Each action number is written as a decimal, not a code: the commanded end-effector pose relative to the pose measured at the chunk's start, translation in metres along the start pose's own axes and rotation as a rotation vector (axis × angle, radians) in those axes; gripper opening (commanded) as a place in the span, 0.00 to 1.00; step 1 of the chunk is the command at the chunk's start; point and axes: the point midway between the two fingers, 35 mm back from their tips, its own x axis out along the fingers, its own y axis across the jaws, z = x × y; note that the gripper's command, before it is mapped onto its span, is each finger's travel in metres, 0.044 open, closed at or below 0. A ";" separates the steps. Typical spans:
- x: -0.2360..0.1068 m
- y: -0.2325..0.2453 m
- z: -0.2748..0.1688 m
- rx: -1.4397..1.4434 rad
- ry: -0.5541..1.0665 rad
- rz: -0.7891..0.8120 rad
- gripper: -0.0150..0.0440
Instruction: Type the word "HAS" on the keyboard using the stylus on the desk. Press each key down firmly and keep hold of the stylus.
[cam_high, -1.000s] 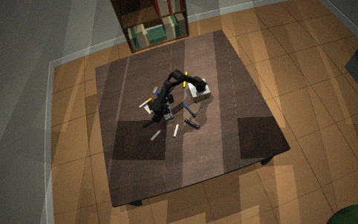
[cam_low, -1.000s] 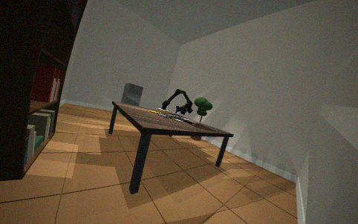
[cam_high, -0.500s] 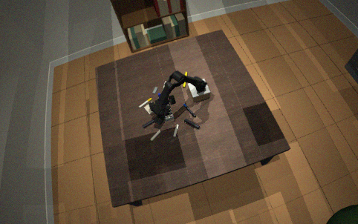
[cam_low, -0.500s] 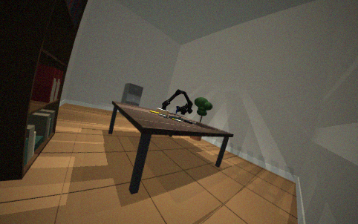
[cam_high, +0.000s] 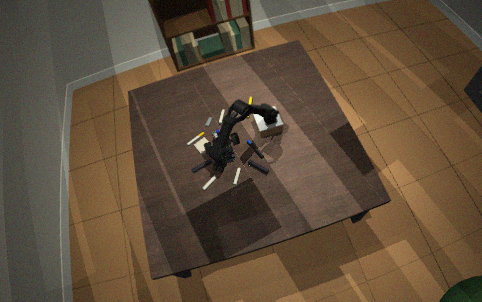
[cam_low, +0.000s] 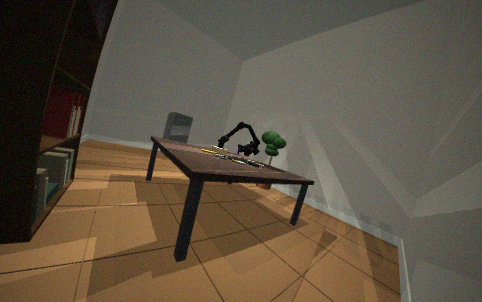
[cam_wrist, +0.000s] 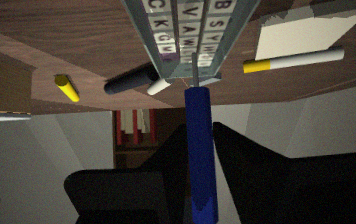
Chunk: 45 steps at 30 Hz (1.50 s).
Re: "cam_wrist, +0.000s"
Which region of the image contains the keyboard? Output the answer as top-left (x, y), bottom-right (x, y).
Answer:
top-left (121, 0), bottom-right (261, 79)

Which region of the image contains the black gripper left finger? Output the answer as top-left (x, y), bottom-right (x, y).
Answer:
top-left (64, 124), bottom-right (188, 224)

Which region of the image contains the blue stylus with white tip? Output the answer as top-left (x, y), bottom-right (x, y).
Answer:
top-left (184, 52), bottom-right (219, 224)

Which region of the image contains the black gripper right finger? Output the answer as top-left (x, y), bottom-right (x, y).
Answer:
top-left (213, 122), bottom-right (356, 224)

